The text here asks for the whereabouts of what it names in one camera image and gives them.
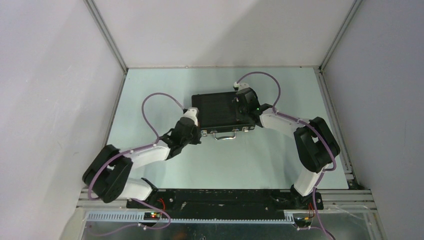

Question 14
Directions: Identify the black poker set case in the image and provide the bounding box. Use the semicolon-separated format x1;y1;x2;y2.
191;91;256;141

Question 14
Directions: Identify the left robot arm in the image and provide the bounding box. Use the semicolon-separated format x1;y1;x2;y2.
82;116;201;208

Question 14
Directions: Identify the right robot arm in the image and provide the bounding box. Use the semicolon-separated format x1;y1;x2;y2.
234;85;341;209

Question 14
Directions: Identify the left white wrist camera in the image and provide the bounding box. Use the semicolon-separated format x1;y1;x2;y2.
183;107;199;127

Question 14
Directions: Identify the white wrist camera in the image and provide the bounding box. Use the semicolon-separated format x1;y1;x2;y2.
233;82;250;91
183;107;199;127

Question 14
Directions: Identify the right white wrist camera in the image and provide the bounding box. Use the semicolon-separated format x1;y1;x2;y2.
233;82;250;91

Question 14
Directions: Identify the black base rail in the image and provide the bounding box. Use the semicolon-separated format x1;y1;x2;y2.
146;188;324;220

